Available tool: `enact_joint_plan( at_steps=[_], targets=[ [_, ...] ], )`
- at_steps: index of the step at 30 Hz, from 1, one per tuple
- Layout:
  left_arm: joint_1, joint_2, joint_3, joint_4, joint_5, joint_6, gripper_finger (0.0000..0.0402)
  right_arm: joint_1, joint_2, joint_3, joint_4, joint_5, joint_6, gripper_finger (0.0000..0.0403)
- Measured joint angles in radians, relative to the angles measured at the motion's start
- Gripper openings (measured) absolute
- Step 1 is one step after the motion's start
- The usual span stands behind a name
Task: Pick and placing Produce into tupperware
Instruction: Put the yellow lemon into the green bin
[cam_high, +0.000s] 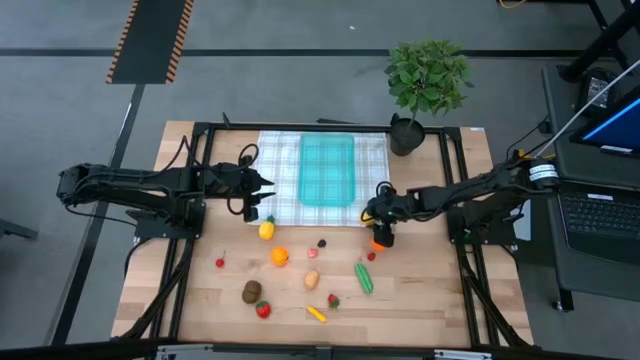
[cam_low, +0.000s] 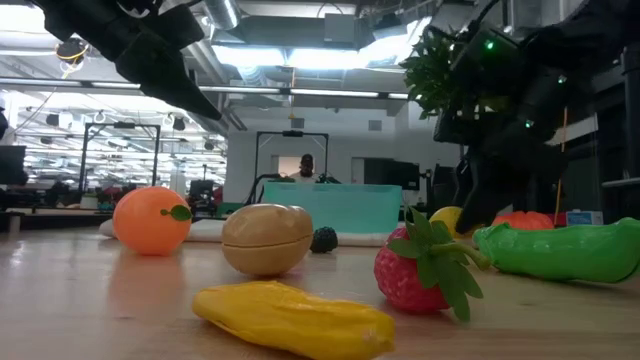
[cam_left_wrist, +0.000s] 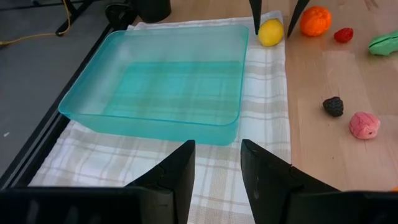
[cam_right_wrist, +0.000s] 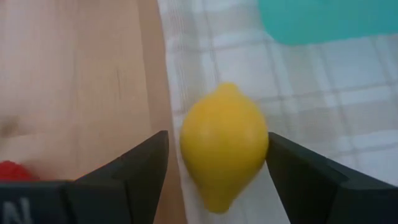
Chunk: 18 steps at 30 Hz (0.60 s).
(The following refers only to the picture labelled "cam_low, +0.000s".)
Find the green pea pod toy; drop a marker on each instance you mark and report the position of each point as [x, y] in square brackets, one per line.
[560, 250]

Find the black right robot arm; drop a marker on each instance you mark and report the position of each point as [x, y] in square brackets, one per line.
[590, 35]

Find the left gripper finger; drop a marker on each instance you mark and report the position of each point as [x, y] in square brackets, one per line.
[202, 107]
[150, 70]

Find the red bin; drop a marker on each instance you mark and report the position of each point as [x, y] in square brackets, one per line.
[559, 220]

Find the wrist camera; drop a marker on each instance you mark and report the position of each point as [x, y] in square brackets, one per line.
[462, 131]
[180, 25]

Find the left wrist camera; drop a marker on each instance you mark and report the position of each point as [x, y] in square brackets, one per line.
[180, 25]

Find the black monitor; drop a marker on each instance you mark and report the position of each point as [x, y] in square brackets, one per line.
[392, 174]
[11, 165]

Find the black blackberry toy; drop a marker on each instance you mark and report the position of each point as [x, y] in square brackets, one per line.
[324, 240]

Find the person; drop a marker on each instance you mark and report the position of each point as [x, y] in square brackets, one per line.
[305, 171]

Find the potted green plant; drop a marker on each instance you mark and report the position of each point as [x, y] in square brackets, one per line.
[425, 75]

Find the red strawberry with leafy stem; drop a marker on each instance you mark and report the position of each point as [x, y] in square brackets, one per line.
[400, 280]

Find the black aluminium table frame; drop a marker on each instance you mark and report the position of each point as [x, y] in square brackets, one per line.
[50, 220]

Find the tan potato toy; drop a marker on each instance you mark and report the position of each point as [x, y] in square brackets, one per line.
[265, 240]

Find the orange toy with green leaf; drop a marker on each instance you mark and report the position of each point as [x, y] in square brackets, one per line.
[145, 222]

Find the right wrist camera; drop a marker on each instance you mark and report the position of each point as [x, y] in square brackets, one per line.
[462, 131]

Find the orange segmented tangerine toy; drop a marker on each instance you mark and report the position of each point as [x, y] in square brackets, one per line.
[525, 221]

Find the white plaid cloth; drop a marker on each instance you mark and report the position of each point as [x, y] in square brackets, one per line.
[200, 231]

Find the yellow banana toy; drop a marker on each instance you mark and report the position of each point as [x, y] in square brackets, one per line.
[290, 320]

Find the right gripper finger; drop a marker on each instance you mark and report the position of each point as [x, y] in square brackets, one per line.
[482, 197]
[462, 180]

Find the blue and white box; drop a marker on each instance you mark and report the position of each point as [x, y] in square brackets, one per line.
[585, 218]

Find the teal translucent tupperware container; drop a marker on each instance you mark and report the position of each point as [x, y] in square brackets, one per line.
[340, 205]

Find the black background rig frame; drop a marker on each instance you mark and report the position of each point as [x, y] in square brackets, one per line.
[120, 125]
[292, 133]

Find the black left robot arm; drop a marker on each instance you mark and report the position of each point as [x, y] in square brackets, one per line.
[55, 17]

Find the yellow lemon toy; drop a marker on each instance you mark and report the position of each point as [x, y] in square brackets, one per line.
[442, 220]

